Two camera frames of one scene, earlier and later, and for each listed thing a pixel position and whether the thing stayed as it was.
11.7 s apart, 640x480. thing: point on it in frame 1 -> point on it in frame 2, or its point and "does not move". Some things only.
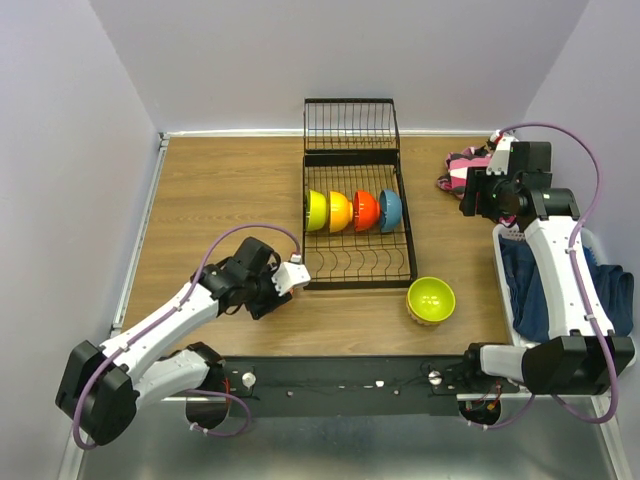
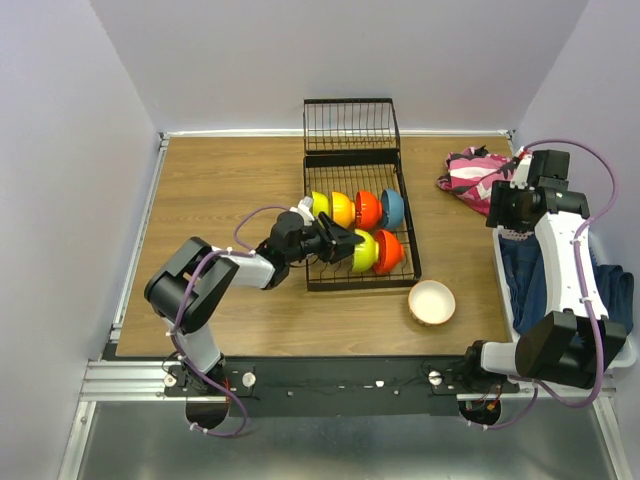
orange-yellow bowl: x=340 y=212 does not move
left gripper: x=273 y=302 -> x=337 y=241
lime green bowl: x=430 y=299 -> x=366 y=253
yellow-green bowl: x=316 y=210 does not move
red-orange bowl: x=366 y=213 does not move
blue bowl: x=390 y=210 does not move
